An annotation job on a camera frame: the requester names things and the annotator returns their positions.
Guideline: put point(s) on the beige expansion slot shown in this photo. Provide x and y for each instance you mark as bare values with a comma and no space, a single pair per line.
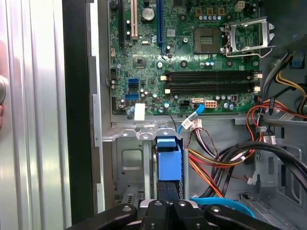
134,21

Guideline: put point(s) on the black RAM slot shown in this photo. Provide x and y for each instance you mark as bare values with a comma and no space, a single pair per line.
211,76
211,88

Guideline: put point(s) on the metal disk bay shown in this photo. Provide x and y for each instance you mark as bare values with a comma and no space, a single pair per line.
129,155

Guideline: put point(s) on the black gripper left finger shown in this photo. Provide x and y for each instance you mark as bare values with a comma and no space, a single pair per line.
156,215

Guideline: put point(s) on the blue expansion slot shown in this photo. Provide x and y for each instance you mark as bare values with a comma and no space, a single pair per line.
160,24

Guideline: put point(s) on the hard disk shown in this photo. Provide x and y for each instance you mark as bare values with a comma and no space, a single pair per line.
168,165

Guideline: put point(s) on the white paper tag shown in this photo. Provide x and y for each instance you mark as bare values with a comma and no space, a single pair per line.
139,112

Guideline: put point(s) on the black PC case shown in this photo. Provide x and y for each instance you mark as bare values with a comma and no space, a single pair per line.
76,119

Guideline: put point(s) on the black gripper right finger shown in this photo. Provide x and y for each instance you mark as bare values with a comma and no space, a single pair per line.
184,215

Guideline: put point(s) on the metal socket cover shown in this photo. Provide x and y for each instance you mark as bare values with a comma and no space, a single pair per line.
244,23

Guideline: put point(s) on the metal optical drive cage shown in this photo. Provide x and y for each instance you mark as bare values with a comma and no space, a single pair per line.
292,134

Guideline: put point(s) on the green motherboard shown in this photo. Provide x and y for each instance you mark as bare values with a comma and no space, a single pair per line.
177,31

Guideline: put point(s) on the black expansion slot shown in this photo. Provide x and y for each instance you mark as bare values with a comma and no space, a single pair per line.
121,24

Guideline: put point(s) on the grey power supply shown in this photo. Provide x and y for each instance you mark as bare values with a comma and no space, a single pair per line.
290,19

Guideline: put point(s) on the CPU socket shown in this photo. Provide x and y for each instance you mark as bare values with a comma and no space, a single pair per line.
206,40

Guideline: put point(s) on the metal locking lever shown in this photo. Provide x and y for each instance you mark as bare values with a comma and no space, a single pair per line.
243,55

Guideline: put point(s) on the round coin battery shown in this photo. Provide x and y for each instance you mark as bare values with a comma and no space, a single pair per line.
147,14

